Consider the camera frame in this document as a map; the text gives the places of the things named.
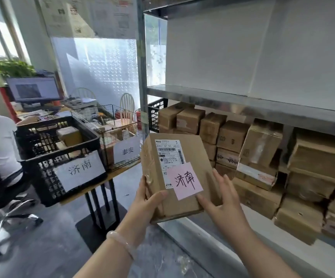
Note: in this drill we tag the white foam board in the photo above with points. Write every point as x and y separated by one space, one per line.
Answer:
306 54
214 54

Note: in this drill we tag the wooden office desk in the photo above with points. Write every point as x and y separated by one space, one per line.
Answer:
31 120

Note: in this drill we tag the green potted plant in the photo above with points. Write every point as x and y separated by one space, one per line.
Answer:
11 67

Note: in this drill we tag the frosted glass partition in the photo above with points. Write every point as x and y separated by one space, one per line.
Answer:
98 69

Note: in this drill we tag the person's left forearm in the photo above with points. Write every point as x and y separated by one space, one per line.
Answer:
106 263

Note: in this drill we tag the pasted newspaper sheets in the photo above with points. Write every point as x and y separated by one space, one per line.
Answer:
83 17

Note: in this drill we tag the stack of cardboard boxes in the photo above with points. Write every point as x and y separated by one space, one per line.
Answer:
260 147

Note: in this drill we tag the small cardboard box pink label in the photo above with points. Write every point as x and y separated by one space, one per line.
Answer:
69 136

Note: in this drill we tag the person's right forearm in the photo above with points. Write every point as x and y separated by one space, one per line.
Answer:
260 257

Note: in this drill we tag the person's left hand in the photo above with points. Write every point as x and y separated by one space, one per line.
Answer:
141 214

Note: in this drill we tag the large cardboard box pink note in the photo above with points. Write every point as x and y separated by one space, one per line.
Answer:
185 205

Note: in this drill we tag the black plastic crate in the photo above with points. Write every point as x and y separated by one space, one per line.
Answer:
80 170
156 118

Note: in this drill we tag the person's right hand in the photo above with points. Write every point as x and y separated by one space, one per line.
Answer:
228 211

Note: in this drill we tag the white wooden chair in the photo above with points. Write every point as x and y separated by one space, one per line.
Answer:
127 95
82 89

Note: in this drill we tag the white printer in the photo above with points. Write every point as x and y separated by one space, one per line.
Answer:
83 105

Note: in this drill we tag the metal shelving rack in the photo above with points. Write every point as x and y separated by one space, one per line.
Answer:
243 104

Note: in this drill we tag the clear plastic wrap scrap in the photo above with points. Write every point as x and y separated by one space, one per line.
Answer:
184 264

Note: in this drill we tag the red cabinet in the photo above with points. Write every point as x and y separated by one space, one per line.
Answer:
6 101

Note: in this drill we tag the computer monitor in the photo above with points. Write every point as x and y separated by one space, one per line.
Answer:
34 89

